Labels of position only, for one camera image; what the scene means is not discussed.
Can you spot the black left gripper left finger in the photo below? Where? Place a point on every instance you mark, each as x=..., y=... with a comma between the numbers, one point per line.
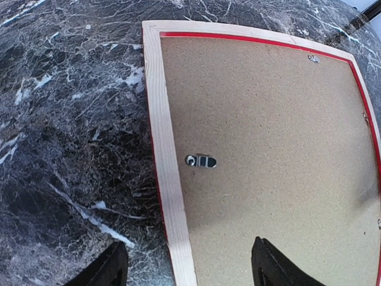
x=109, y=268

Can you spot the brown cardboard backing board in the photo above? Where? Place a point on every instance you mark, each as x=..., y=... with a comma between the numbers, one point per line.
x=271, y=144

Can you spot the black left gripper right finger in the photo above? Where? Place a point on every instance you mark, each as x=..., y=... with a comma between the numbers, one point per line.
x=271, y=267

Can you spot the right black enclosure post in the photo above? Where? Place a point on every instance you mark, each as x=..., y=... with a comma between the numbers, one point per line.
x=366, y=15

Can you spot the wooden picture frame red edge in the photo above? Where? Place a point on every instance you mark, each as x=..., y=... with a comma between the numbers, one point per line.
x=165, y=155

